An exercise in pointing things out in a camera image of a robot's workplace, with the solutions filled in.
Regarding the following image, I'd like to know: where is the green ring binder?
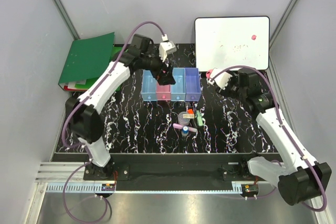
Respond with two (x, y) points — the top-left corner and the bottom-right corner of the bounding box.
(58, 32), (115, 90)

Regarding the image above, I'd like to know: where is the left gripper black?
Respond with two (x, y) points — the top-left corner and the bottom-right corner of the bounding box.
(141, 49), (176, 86)

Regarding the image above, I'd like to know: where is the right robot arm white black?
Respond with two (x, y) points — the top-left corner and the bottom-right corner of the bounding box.
(207, 66), (332, 212)

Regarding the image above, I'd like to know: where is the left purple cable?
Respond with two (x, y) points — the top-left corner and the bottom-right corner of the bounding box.
(61, 21), (169, 222)

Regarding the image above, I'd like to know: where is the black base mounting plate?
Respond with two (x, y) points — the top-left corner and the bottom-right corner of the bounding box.
(83, 153), (257, 193)

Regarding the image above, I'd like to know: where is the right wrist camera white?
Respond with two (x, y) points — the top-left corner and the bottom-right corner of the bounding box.
(209, 68), (232, 90)

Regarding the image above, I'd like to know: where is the beige eraser block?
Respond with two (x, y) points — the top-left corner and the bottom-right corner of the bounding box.
(182, 113), (195, 119)

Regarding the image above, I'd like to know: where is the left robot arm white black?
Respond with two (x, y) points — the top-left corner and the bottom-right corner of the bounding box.
(61, 34), (176, 180)

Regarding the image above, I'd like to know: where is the round clear plastic container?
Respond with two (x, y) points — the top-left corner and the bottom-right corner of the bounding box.
(178, 111), (191, 126)

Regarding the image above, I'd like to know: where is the pink purple pen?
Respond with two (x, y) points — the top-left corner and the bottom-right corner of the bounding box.
(173, 123), (197, 133)

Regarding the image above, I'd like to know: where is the pink plastic drawer box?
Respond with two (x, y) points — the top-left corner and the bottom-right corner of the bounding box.
(156, 84), (171, 101)

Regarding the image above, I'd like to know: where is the blue white glue bottle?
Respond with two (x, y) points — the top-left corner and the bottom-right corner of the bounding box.
(181, 126), (189, 137)

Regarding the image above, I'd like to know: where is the green transparent plastic folder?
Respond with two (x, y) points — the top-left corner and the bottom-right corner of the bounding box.
(106, 47), (130, 91)

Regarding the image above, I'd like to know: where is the green stapler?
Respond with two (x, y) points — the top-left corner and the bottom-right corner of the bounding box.
(195, 111), (203, 127)

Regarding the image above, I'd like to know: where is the pink crayon tube case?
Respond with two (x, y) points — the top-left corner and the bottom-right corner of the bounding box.
(206, 69), (213, 84)

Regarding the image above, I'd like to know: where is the purple plastic drawer box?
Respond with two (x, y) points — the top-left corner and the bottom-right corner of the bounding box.
(185, 68), (201, 102)

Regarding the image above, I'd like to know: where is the light blue end drawer box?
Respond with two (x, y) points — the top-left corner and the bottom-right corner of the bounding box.
(141, 70), (158, 102)

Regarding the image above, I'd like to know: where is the white whiteboard black frame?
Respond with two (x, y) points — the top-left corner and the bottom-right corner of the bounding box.
(195, 16), (270, 72)

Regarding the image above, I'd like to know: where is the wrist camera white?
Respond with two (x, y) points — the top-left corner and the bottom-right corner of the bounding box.
(159, 41), (176, 62)
(209, 68), (232, 90)

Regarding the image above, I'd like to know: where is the red folder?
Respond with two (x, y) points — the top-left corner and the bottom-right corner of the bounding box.
(64, 82), (90, 91)

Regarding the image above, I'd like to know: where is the orange cap black marker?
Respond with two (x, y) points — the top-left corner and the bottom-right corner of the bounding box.
(186, 106), (195, 114)

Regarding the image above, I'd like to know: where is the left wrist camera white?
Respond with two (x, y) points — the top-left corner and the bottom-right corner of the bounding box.
(159, 41), (176, 62)

